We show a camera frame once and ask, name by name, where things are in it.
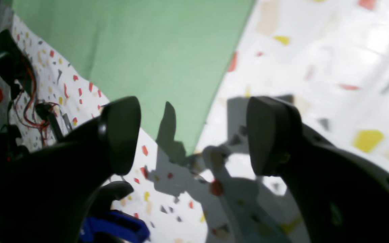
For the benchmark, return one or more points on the terrazzo patterned table cloth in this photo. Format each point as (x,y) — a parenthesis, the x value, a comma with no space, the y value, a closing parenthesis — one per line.
(330,56)

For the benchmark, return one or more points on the black curved handle right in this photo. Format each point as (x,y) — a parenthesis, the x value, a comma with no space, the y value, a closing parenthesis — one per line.
(14,65)

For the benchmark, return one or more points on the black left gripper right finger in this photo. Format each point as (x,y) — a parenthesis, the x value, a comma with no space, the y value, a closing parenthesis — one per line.
(342,197)

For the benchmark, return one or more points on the blue and black clamp tool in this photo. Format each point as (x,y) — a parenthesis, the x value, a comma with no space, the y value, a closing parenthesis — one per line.
(105,225)

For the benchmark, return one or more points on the green T-shirt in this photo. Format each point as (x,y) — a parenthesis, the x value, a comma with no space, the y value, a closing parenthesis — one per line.
(174,51)

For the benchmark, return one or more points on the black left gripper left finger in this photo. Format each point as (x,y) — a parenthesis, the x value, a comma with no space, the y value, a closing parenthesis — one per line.
(46,195)

